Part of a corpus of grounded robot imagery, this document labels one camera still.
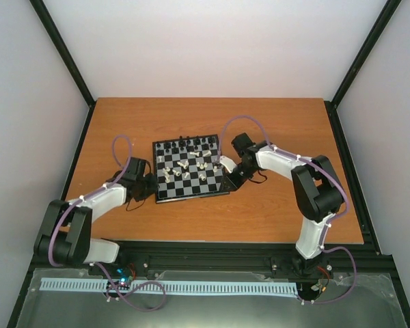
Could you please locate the black and grey chessboard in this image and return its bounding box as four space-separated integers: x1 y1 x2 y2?
152 134 227 204

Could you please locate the black aluminium frame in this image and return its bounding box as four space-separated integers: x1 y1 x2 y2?
6 0 410 328

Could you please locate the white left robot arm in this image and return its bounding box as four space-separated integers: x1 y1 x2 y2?
33 157 157 275

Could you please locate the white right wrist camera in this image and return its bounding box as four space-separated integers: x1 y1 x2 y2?
218 155 237 174

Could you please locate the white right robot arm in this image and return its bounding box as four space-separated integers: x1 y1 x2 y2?
218 133 348 277

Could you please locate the light blue cable duct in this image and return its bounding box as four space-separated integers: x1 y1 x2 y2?
39 277 298 298

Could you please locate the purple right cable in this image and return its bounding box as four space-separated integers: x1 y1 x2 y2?
217 115 358 305

